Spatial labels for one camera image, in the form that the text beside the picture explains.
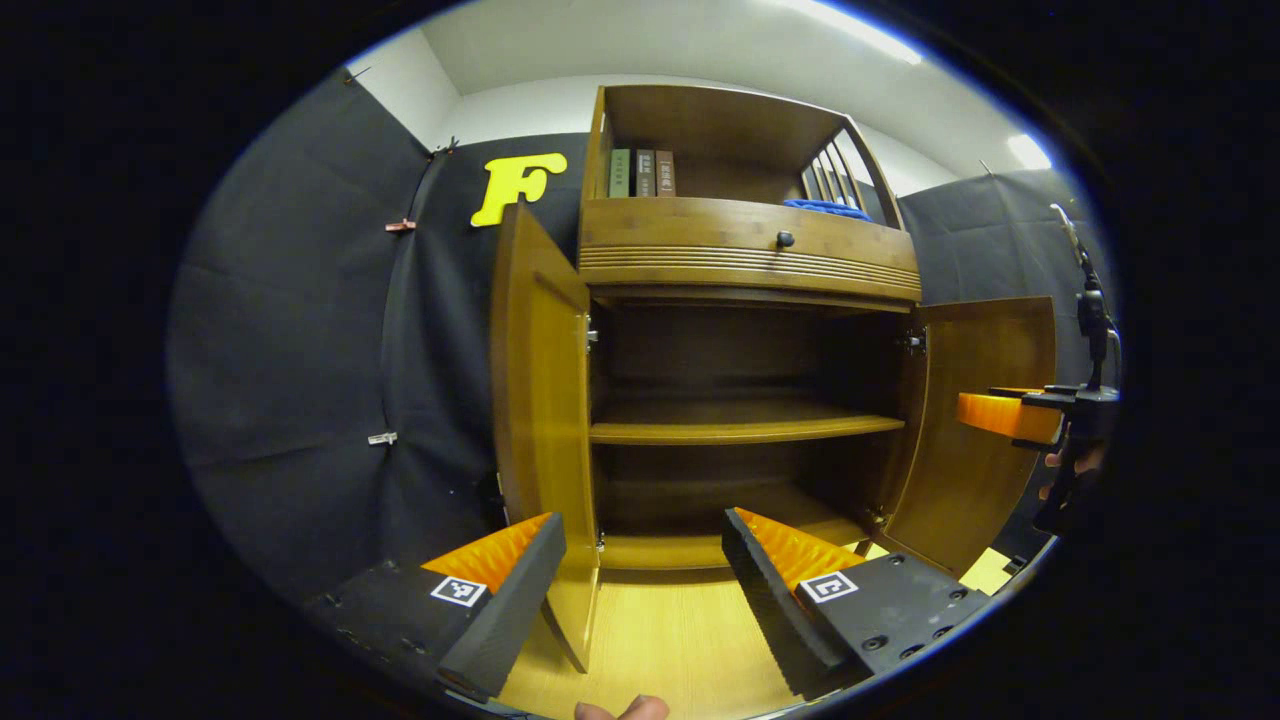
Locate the wooden shoe cabinet door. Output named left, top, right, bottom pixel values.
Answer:
left=880, top=297, right=1058, bottom=579
left=490, top=200, right=601, bottom=673

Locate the thin grey cable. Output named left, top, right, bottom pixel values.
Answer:
left=1048, top=203, right=1096, bottom=296

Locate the blue towel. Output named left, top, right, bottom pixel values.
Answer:
left=782, top=198, right=873, bottom=221

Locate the wooden double-door shoe cabinet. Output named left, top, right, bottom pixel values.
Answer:
left=578, top=83, right=926, bottom=586

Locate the wooden drawer with black knob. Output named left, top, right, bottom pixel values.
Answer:
left=578, top=197, right=923, bottom=304

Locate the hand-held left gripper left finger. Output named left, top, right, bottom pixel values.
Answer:
left=305, top=512, right=568, bottom=703

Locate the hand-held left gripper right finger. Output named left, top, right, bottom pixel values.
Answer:
left=722, top=507, right=1001, bottom=701

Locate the wooden inner shelf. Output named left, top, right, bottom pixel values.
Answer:
left=590, top=398, right=907, bottom=446

